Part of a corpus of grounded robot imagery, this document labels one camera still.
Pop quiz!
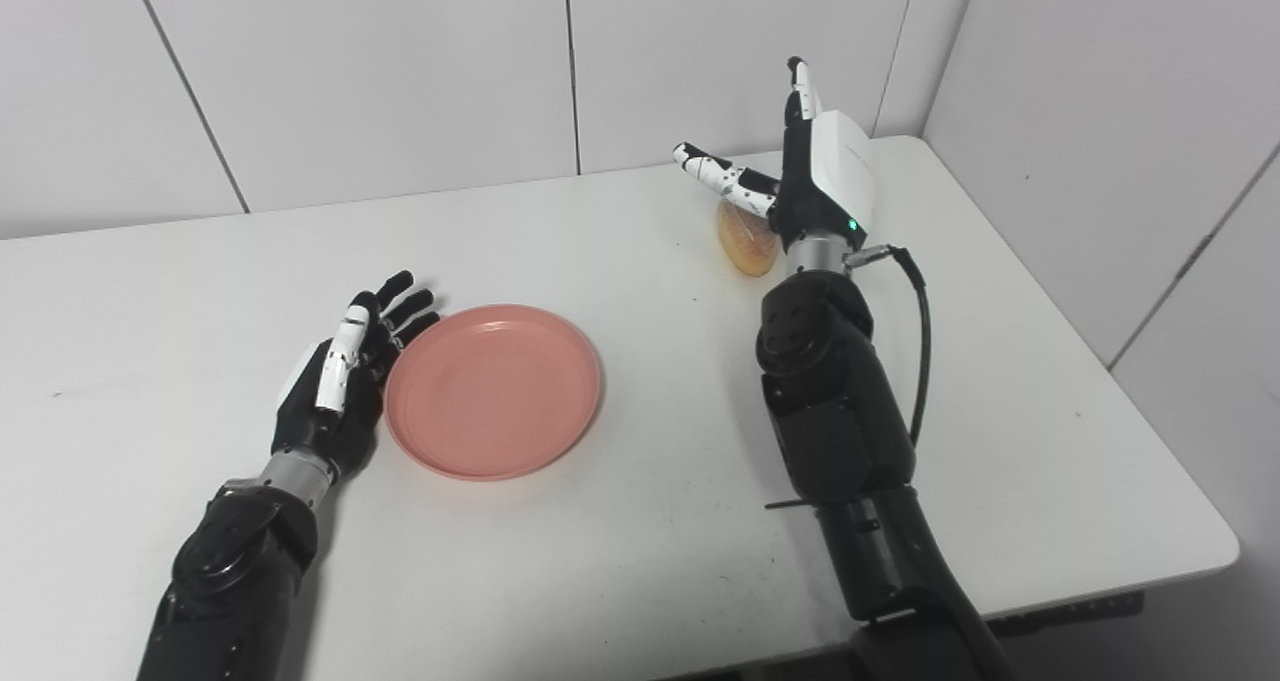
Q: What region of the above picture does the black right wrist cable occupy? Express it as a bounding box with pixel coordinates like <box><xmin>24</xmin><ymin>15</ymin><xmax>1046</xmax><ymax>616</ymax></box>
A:
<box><xmin>845</xmin><ymin>244</ymin><xmax>934</xmax><ymax>448</ymax></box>

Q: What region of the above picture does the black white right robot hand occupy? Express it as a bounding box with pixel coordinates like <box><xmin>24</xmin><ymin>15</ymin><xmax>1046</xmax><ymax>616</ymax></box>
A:
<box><xmin>671</xmin><ymin>56</ymin><xmax>878</xmax><ymax>254</ymax></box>

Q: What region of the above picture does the black table frame rail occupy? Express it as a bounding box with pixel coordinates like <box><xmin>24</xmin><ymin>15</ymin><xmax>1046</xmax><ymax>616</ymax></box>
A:
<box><xmin>985</xmin><ymin>591</ymin><xmax>1146</xmax><ymax>642</ymax></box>

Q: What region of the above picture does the golden bread roll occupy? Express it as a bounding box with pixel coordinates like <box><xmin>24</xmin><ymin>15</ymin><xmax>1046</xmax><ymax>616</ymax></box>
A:
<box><xmin>715</xmin><ymin>201</ymin><xmax>782</xmax><ymax>279</ymax></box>

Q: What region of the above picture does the pink round plate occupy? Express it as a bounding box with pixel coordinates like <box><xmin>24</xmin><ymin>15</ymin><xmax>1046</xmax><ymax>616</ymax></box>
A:
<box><xmin>384</xmin><ymin>304</ymin><xmax>604</xmax><ymax>482</ymax></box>

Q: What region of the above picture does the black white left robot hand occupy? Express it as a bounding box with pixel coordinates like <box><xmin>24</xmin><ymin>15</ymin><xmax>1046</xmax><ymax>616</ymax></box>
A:
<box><xmin>270</xmin><ymin>269</ymin><xmax>443</xmax><ymax>479</ymax></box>

